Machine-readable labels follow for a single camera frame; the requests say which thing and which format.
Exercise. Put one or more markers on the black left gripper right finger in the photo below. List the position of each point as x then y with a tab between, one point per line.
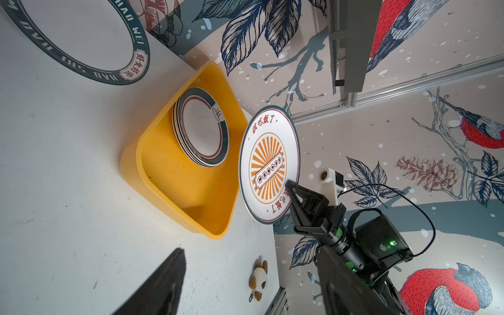
342	290

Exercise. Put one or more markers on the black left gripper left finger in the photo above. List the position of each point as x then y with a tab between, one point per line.
161	292

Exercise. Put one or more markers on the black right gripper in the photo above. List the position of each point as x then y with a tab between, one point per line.
318	224

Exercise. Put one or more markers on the orange sunburst plate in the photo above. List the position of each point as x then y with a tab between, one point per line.
269	157

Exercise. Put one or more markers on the green rim plate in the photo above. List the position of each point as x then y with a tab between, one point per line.
200	128
72	44

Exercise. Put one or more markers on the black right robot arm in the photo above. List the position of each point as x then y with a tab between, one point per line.
377	247

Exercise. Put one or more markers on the yellow plastic bin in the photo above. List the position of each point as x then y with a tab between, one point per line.
200	199

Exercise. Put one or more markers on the brown white plush toy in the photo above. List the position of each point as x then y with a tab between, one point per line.
258	280

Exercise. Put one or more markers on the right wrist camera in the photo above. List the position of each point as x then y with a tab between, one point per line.
331	184

